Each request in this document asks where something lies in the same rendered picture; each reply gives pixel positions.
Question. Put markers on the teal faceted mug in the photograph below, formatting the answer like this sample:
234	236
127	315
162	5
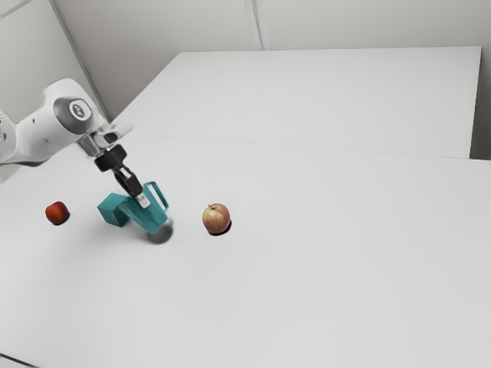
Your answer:
147	211

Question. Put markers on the teal block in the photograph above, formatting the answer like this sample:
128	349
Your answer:
112	210

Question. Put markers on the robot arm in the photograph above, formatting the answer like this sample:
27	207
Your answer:
46	126

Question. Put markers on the small red apple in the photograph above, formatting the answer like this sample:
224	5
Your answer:
57	212

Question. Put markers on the red yellow apple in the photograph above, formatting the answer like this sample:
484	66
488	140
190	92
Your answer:
216	218

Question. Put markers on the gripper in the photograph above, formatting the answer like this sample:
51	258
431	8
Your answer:
111	158

